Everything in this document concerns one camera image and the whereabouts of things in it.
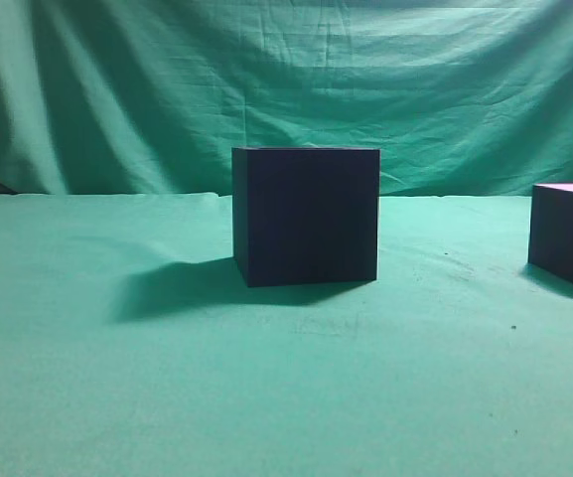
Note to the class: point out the dark purple cube block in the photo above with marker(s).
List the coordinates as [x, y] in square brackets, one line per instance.
[550, 244]

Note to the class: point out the dark cube groove box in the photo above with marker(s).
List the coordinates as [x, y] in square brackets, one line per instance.
[303, 215]

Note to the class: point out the green table cloth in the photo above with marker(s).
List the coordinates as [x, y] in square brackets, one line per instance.
[130, 346]

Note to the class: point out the green backdrop cloth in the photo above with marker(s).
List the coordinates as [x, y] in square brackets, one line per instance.
[150, 97]

